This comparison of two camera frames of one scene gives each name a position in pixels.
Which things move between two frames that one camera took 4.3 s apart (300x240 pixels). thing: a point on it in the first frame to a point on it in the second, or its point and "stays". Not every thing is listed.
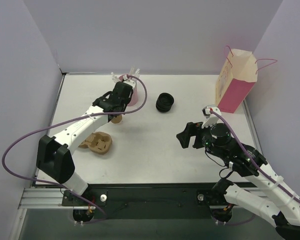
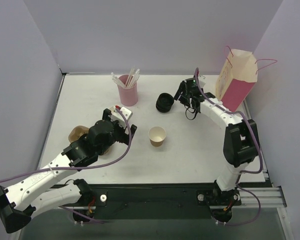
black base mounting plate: x=158 y=201 stays
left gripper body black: x=125 y=88 to x=121 y=127
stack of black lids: x=164 y=102 stays
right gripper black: x=196 y=136 to x=184 y=91
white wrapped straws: x=134 y=73 stays
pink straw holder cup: x=134 y=96 stays
